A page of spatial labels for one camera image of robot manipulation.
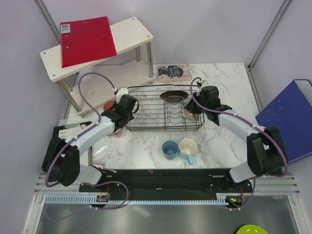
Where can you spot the red folder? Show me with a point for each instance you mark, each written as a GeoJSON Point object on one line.
{"type": "Point", "coordinates": [85, 41]}

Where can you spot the green plastic bowl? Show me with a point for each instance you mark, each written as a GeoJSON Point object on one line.
{"type": "Point", "coordinates": [251, 229]}

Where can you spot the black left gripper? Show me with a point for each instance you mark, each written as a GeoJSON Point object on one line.
{"type": "Point", "coordinates": [131, 116]}

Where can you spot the light blue ceramic mug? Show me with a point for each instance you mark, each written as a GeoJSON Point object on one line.
{"type": "Point", "coordinates": [187, 148]}

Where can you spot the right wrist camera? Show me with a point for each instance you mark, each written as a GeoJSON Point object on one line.
{"type": "Point", "coordinates": [201, 83]}

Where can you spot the pink patterned ceramic mug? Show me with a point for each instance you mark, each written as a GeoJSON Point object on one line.
{"type": "Point", "coordinates": [117, 133]}

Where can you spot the white two-tier shelf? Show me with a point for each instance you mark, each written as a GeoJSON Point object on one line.
{"type": "Point", "coordinates": [128, 34]}

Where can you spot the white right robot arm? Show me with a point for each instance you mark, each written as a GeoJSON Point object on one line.
{"type": "Point", "coordinates": [266, 154]}

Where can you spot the dark brown plate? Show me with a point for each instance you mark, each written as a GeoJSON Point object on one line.
{"type": "Point", "coordinates": [174, 96]}

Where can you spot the white slotted cable duct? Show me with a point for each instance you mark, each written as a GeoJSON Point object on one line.
{"type": "Point", "coordinates": [220, 199]}

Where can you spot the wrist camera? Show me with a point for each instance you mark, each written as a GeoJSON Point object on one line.
{"type": "Point", "coordinates": [120, 92]}
{"type": "Point", "coordinates": [201, 83]}

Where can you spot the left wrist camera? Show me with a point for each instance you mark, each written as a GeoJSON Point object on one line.
{"type": "Point", "coordinates": [120, 92]}

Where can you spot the brown patterned ceramic bowl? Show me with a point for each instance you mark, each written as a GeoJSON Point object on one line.
{"type": "Point", "coordinates": [186, 114]}

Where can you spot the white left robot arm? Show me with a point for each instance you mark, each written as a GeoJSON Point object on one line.
{"type": "Point", "coordinates": [62, 159]}

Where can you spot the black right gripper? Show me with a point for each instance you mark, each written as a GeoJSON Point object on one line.
{"type": "Point", "coordinates": [191, 108]}

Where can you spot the tall pink plastic cup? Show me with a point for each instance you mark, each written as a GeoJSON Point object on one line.
{"type": "Point", "coordinates": [108, 105]}

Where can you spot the blue ring binder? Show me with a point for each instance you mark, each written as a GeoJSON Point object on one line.
{"type": "Point", "coordinates": [291, 113]}

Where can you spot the black wire dish rack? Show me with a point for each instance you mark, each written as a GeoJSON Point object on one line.
{"type": "Point", "coordinates": [154, 114]}

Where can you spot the black clipboard with paper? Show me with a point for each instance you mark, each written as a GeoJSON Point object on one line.
{"type": "Point", "coordinates": [64, 131]}

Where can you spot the small blue cup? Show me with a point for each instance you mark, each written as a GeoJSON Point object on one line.
{"type": "Point", "coordinates": [170, 149]}

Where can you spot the paperback book with dark cover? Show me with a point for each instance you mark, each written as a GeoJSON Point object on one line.
{"type": "Point", "coordinates": [174, 73]}

